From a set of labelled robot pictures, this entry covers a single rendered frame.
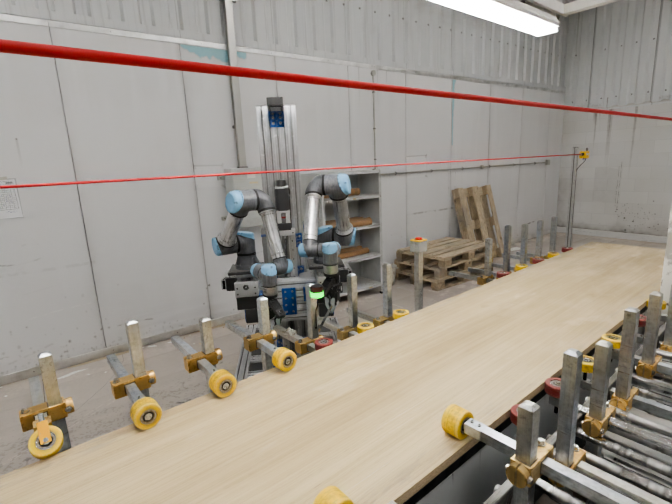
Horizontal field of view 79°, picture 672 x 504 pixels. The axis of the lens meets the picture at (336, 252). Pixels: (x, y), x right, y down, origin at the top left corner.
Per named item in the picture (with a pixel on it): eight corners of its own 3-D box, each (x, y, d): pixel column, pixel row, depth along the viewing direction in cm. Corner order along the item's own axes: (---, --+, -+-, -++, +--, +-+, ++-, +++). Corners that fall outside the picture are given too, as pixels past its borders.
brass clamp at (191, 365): (184, 368, 157) (182, 356, 156) (217, 357, 165) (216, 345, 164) (189, 374, 152) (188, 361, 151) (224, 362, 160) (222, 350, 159)
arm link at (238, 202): (237, 256, 256) (261, 201, 216) (214, 261, 247) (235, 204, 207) (230, 241, 260) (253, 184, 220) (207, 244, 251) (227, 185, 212)
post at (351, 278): (350, 363, 212) (346, 273, 202) (355, 360, 214) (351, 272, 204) (354, 365, 209) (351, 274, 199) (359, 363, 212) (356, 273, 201)
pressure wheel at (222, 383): (214, 367, 141) (233, 371, 146) (204, 389, 140) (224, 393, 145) (221, 373, 136) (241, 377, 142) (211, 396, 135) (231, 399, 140)
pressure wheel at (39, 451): (32, 465, 114) (27, 436, 116) (66, 451, 118) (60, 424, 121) (30, 461, 110) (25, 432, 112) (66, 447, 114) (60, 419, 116)
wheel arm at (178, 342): (170, 343, 178) (169, 335, 177) (179, 341, 180) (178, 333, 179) (218, 388, 140) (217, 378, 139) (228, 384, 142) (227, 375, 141)
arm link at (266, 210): (266, 191, 234) (287, 274, 229) (248, 193, 228) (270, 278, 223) (274, 184, 225) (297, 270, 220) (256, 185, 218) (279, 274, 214)
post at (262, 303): (265, 400, 181) (256, 297, 171) (272, 397, 183) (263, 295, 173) (269, 403, 179) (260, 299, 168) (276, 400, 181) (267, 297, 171)
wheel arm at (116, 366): (106, 362, 162) (104, 354, 162) (116, 359, 165) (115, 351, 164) (140, 419, 124) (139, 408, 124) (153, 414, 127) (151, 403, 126)
